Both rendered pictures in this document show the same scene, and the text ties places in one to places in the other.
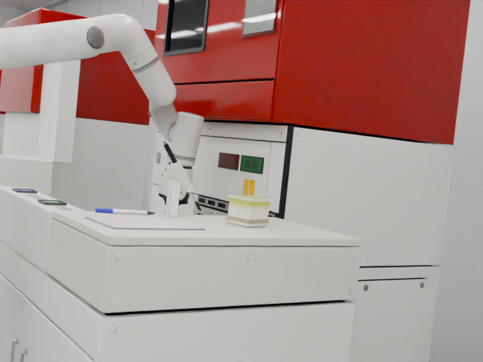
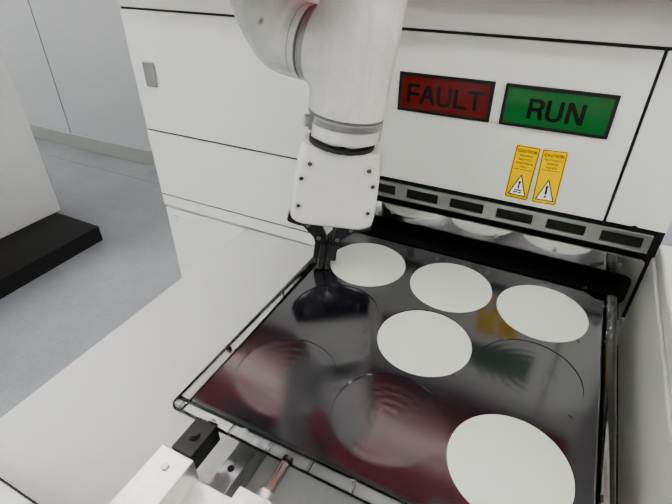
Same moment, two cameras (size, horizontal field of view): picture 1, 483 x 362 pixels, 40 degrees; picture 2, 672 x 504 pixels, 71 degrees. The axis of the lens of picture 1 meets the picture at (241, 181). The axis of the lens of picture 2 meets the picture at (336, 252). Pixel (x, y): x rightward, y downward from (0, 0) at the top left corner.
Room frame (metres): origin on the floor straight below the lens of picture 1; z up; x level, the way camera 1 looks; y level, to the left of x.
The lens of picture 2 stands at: (1.60, 0.46, 1.26)
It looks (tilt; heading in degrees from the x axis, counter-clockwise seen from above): 34 degrees down; 330
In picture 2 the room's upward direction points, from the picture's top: straight up
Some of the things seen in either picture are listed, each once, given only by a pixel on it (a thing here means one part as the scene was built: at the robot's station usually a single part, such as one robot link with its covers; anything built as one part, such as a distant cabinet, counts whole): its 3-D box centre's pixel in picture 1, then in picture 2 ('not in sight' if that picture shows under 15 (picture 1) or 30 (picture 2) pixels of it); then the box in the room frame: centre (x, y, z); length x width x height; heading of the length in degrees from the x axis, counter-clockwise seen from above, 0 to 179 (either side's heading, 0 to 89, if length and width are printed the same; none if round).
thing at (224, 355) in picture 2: not in sight; (281, 296); (2.02, 0.29, 0.90); 0.37 x 0.01 x 0.01; 123
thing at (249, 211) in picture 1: (248, 210); not in sight; (1.55, -0.02, 1.00); 0.07 x 0.07 x 0.07; 48
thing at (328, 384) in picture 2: not in sight; (423, 342); (1.87, 0.19, 0.90); 0.34 x 0.34 x 0.01; 33
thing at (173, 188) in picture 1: (180, 188); not in sight; (1.60, 0.15, 1.03); 0.06 x 0.04 x 0.13; 123
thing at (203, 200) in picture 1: (232, 207); (466, 205); (2.00, 0.02, 0.96); 0.44 x 0.01 x 0.02; 33
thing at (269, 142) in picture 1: (208, 182); (352, 139); (2.15, 0.11, 1.02); 0.82 x 0.03 x 0.40; 33
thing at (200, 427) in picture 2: not in sight; (196, 441); (1.87, 0.44, 0.90); 0.04 x 0.02 x 0.03; 123
